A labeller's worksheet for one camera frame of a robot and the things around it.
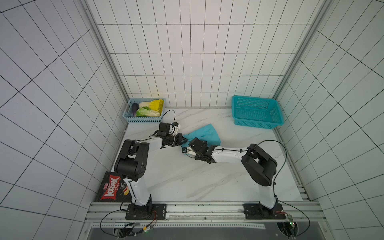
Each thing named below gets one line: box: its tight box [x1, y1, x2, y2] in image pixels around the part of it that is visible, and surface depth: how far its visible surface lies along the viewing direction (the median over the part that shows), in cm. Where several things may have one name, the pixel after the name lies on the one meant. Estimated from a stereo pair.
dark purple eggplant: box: [132, 102, 139, 117], surface depth 119 cm
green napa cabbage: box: [135, 106, 161, 117], surface depth 109 cm
